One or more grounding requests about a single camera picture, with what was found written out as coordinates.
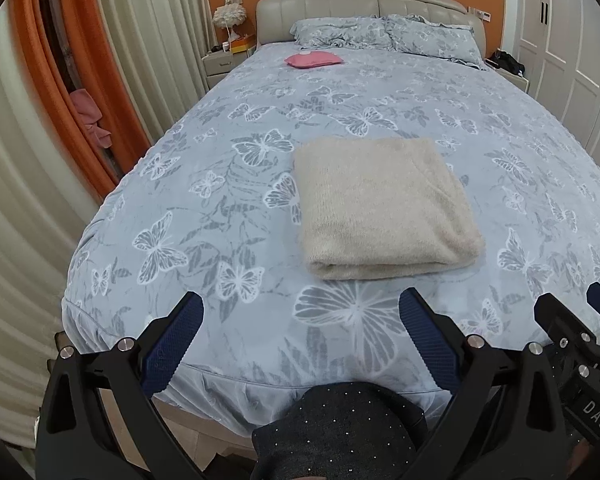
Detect person's dark speckled clothing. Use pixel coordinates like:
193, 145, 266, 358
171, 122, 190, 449
251, 381, 428, 480

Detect black bag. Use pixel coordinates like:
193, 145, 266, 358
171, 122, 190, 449
495, 50, 527, 76

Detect beige pleated curtain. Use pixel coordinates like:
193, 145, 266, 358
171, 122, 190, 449
92, 0, 214, 142
0, 25, 117, 453

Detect white panelled wardrobe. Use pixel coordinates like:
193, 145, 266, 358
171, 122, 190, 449
502, 0, 600, 161

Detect orange curtain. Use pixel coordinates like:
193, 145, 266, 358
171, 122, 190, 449
10, 0, 152, 187

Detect white feather table lamp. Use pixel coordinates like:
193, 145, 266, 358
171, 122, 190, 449
213, 4, 251, 43

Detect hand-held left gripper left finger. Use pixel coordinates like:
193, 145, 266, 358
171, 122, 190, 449
35, 291, 204, 480

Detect blue butterfly print pillow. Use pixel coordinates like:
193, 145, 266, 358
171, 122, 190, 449
384, 14, 486, 68
291, 16, 396, 51

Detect beige padded bed headboard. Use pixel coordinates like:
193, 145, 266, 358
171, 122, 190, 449
256, 0, 487, 56

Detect bed with butterfly cover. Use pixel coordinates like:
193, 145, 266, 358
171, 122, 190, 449
60, 42, 600, 441

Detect beige nightstand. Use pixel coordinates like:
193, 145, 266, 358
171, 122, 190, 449
202, 47, 255, 92
484, 57, 531, 94

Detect beige towel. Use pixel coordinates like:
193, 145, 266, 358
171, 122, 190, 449
292, 136, 486, 281

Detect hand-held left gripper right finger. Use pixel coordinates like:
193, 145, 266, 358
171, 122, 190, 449
399, 287, 577, 480

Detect pink hanging clothes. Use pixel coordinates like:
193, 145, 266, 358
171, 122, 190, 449
70, 88, 112, 150

